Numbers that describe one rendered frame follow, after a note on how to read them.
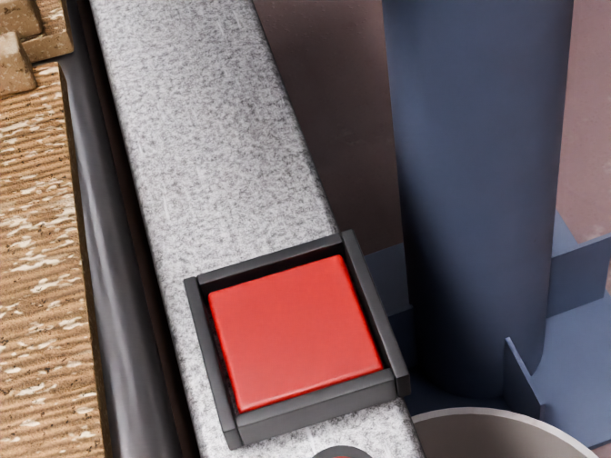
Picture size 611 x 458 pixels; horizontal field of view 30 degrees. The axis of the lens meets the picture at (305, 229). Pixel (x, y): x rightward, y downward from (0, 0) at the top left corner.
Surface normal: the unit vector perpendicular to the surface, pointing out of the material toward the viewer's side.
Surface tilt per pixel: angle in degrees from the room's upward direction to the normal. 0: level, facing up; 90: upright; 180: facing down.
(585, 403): 0
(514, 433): 87
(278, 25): 0
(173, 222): 0
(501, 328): 90
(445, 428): 87
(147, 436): 31
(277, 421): 90
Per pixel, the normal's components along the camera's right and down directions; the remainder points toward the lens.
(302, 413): 0.27, 0.75
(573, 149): -0.12, -0.59
